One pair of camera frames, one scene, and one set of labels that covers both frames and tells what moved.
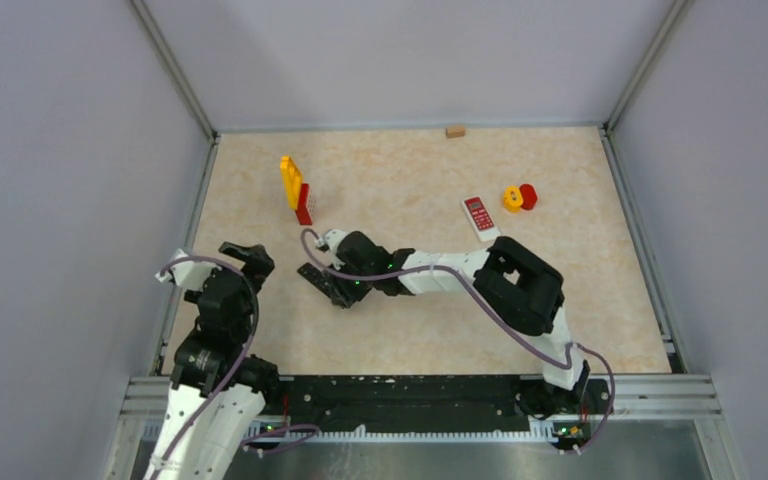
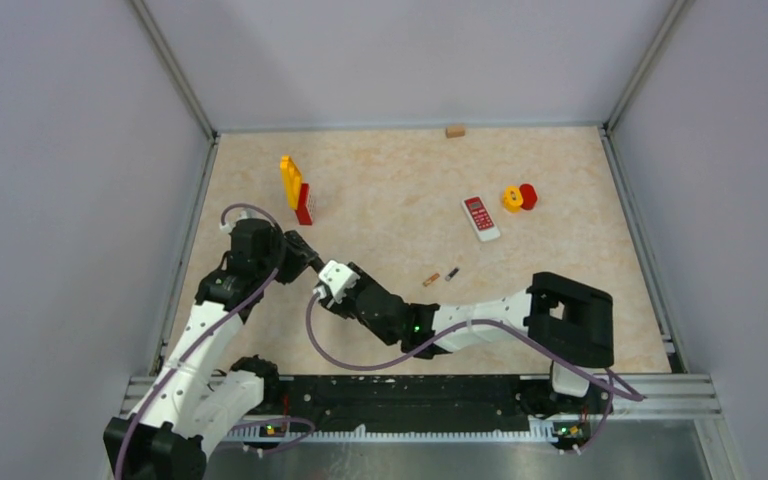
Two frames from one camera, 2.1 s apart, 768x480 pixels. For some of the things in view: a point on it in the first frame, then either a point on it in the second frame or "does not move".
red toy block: (302, 211) does not move
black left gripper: (258, 265) to (299, 259)
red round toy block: (529, 196) does not move
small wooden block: (455, 131) does not move
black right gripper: (354, 295) to (342, 308)
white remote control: (480, 218) does not move
